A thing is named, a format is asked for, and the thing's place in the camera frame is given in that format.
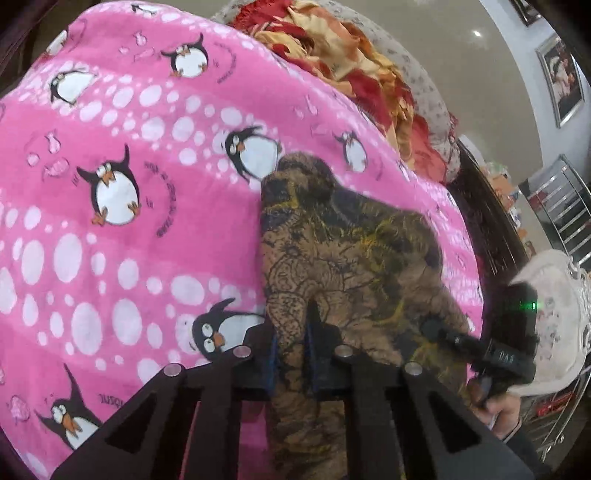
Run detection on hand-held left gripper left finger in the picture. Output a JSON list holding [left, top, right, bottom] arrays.
[[50, 320, 279, 480]]

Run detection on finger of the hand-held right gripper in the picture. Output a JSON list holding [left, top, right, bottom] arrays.
[[418, 318, 485, 364]]

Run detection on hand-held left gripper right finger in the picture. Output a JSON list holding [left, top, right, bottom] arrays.
[[302, 300, 536, 480]]

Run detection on brown patterned cloth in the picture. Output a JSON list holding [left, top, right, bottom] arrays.
[[259, 151, 481, 480]]

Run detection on person's right hand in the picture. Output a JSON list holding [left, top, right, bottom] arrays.
[[466, 376, 523, 440]]

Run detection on white ornate chair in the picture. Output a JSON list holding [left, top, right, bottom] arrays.
[[508, 249, 591, 398]]

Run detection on silver metal rack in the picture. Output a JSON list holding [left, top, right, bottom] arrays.
[[519, 154, 591, 278]]

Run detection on grey patterned pillow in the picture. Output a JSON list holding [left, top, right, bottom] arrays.
[[212, 0, 462, 185]]

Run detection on pink penguin blanket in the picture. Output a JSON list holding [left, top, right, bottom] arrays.
[[0, 0, 485, 480]]

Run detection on large silver framed picture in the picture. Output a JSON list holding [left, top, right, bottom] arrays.
[[536, 32, 587, 130]]

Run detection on red gold floral blanket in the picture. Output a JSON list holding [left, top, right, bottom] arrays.
[[231, 0, 448, 185]]

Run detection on small dark framed picture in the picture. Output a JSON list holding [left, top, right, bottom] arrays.
[[508, 0, 544, 27]]

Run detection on dark wooden bed frame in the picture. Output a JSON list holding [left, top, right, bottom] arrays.
[[445, 136, 536, 278]]

